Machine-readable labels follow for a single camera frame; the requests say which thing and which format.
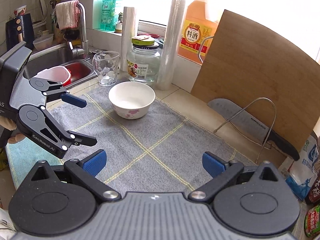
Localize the left gloved hand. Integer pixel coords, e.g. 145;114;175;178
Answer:
0;116;25;144

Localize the green detergent bottle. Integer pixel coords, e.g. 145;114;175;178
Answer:
100;0;117;31

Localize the small white floral bowl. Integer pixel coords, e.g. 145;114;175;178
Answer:
108;81;156;120

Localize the teal towel with yellow label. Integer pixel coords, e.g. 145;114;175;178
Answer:
5;138;63;189

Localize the dark vinegar bottle red label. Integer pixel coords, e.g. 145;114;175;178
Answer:
305;177;320;205

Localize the green lid sauce jar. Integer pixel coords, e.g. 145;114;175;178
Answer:
304;204;320;237

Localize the orange cooking wine jug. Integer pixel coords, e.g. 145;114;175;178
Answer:
178;0;223;65

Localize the bamboo cutting board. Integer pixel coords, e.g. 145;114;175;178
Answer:
190;9;320;153

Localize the pink dish cloth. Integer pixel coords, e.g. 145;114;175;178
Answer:
55;0;80;30

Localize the steel sink faucet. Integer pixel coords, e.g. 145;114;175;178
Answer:
52;2;90;60

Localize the metal wire board rack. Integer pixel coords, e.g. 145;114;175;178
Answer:
207;97;277;163

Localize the glass mug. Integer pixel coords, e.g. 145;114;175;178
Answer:
92;51;119;86

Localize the grey checked dish mat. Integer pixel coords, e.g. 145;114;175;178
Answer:
50;87;252;193

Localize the white blue salt bag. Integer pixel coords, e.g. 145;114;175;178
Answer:
278;132;319;200

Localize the clear plastic wrap roll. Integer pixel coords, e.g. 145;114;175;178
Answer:
157;0;185;91

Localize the white bag roll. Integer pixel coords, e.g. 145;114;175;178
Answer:
120;7;139;72

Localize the grey kitchen knife black handle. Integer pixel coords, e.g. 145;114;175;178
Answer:
208;98;300;161

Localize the red basin in sink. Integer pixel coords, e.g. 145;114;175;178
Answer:
35;62;91;87

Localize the steel kitchen sink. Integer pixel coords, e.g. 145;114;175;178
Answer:
23;44;97;88

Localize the large glass jar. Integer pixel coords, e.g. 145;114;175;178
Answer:
126;35;161;86

